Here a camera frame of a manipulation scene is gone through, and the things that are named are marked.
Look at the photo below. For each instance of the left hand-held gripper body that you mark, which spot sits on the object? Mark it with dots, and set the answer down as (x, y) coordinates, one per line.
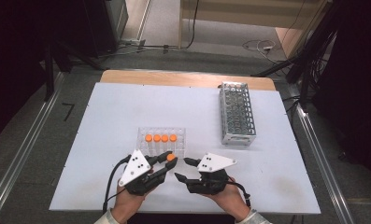
(135, 169)

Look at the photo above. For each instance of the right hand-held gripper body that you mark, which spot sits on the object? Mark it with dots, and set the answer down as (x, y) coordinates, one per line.
(212, 163)

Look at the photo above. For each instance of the clear plastic tube rack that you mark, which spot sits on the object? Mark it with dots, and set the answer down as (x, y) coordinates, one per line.
(177, 146)

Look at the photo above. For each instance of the silver metal tube rack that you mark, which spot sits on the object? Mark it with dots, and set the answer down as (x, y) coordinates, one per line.
(236, 124)

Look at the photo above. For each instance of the person's left hand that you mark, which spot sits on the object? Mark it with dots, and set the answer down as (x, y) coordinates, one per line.
(128, 203)

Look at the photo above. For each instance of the person's right hand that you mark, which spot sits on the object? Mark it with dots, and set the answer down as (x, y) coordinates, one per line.
(231, 200)

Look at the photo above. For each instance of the grey power strip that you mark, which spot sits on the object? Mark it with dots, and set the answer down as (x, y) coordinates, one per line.
(133, 42)

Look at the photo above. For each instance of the dark cabinet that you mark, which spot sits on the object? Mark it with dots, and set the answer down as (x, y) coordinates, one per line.
(107, 25)

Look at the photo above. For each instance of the wooden cabinet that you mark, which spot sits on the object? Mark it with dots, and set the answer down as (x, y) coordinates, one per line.
(251, 12)

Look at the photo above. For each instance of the black curtain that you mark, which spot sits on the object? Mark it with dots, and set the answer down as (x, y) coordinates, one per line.
(11, 62)
(360, 77)

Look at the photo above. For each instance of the black metal stand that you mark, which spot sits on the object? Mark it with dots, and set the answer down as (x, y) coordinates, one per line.
(314, 30)

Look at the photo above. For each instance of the metal floor rail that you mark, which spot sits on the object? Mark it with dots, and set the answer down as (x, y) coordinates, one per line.
(320, 155)
(21, 152)

